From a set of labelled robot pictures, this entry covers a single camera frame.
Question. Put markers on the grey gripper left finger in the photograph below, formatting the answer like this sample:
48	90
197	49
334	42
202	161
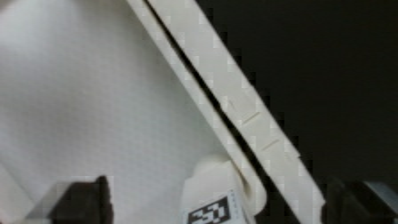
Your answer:
76	205

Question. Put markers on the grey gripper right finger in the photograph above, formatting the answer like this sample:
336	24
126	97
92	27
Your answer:
361	203

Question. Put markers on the white desk leg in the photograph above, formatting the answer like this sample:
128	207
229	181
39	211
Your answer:
213	200

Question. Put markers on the white desk tabletop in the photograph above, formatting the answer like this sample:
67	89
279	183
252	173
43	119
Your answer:
105	110

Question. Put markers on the white U-shaped obstacle frame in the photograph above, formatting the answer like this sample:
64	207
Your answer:
206	54

